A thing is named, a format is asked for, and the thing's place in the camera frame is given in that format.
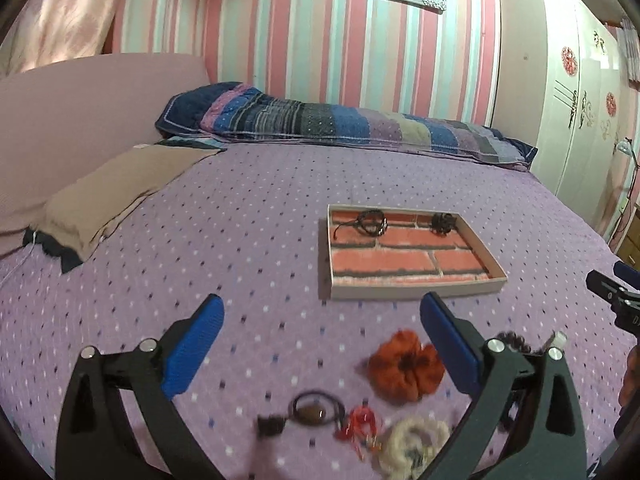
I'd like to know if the brown wooden bead bracelet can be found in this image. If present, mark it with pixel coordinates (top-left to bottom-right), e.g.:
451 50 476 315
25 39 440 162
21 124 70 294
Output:
496 329 534 356

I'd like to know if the orange fabric scrunchie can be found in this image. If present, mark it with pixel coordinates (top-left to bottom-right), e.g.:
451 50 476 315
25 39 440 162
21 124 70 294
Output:
367 330 446 404

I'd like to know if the white band wrist watch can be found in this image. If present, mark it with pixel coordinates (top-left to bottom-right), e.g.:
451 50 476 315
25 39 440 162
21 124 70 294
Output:
542 330 567 352

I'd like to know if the cream fabric scrunchie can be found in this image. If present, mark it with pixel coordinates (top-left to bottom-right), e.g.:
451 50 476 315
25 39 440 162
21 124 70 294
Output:
378 416 450 480

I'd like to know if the white tray brick-pattern liner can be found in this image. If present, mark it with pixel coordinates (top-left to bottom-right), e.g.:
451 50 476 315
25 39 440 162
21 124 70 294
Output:
323 204 508 301

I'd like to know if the silver desk lamp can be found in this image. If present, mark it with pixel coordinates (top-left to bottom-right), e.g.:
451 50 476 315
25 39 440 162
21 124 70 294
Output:
613 136 640 212

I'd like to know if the black leather cord bracelet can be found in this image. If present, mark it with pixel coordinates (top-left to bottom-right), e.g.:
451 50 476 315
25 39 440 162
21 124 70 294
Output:
332 208 390 240

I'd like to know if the patchwork blue purple pillow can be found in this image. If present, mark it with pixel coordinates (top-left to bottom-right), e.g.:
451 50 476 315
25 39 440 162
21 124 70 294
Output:
155 81 537 171

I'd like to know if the pink floral curtain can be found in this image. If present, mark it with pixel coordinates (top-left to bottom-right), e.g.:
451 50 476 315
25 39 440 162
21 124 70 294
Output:
1 0 118 78

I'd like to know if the wooden nightstand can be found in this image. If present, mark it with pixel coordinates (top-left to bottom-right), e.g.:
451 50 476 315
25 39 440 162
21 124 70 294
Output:
616 210 640 271

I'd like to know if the person's right hand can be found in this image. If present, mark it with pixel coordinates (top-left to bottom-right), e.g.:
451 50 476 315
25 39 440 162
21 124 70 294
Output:
618 344 639 408

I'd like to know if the pink padded headboard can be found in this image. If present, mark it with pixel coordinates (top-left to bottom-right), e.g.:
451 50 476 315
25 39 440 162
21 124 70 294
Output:
1 53 209 255

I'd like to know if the tan folded cloth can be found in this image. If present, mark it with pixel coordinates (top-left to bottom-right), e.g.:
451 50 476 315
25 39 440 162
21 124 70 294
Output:
23 143 221 273

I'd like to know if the white decorated wardrobe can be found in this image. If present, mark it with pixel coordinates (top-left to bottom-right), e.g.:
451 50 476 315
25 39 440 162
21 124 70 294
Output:
492 0 622 228

